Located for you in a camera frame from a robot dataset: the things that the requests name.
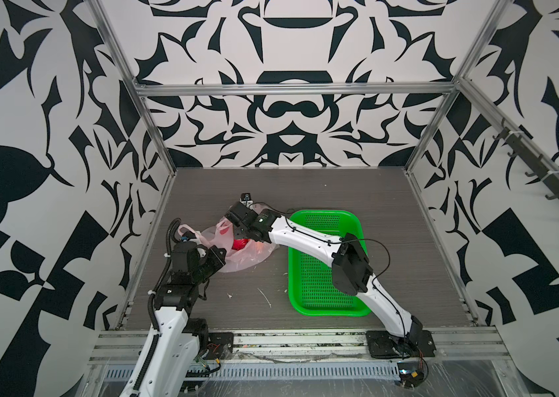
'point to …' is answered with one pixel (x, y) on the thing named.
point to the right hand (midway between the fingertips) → (238, 223)
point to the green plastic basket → (312, 289)
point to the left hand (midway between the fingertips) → (224, 246)
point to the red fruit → (239, 244)
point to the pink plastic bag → (222, 234)
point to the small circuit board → (411, 373)
